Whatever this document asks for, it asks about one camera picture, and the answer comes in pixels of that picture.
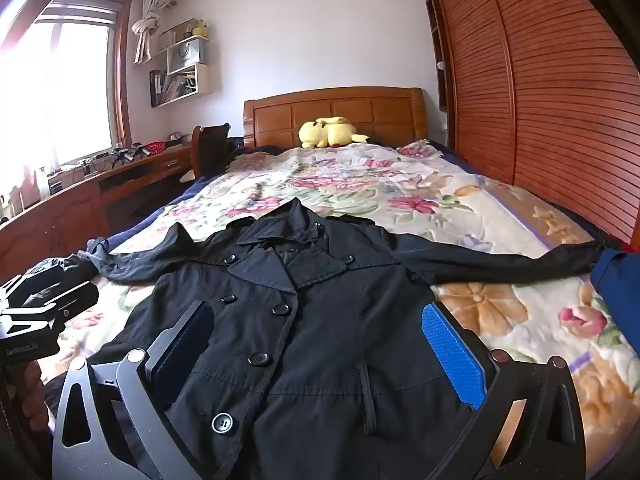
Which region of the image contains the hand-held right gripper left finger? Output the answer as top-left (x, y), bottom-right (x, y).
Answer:
top-left (51, 299), bottom-right (217, 480)

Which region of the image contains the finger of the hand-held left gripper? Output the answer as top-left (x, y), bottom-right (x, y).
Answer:
top-left (0, 256), bottom-right (97, 306)
top-left (15, 281), bottom-right (100, 322)

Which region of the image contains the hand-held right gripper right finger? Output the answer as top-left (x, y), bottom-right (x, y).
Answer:
top-left (421, 300), bottom-right (587, 480)

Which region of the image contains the black coat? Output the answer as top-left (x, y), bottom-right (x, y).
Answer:
top-left (45, 197), bottom-right (623, 480)

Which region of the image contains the person's left hand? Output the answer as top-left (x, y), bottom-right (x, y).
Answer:
top-left (7, 360), bottom-right (49, 428)

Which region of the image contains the wooden desk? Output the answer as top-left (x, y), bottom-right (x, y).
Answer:
top-left (0, 145), bottom-right (196, 281)

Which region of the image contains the black device on desk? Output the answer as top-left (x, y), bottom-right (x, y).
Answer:
top-left (111, 146), bottom-right (147, 167)

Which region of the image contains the floral blanket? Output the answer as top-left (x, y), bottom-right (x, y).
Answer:
top-left (50, 141), bottom-right (640, 480)

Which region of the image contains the window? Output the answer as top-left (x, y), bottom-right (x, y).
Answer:
top-left (0, 0), bottom-right (133, 177)

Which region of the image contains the blue cloth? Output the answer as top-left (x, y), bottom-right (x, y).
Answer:
top-left (590, 249), bottom-right (640, 312)

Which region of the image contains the wooden chair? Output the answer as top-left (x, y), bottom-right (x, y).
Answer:
top-left (191, 123), bottom-right (232, 180)

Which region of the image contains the white paper bag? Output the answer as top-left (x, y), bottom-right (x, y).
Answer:
top-left (167, 40), bottom-right (202, 73)

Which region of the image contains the yellow plush toy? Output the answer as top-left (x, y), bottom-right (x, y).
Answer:
top-left (298, 116), bottom-right (369, 149)

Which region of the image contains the wooden slatted wardrobe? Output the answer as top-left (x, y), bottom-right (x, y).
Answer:
top-left (416, 0), bottom-right (640, 252)

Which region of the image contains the tied beige curtain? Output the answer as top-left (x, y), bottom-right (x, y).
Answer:
top-left (131, 0), bottom-right (175, 65)

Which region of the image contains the wooden bed headboard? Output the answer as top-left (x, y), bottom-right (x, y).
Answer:
top-left (243, 87), bottom-right (425, 151)

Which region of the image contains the white wall shelf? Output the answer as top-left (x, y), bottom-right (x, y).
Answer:
top-left (148, 19), bottom-right (211, 108)

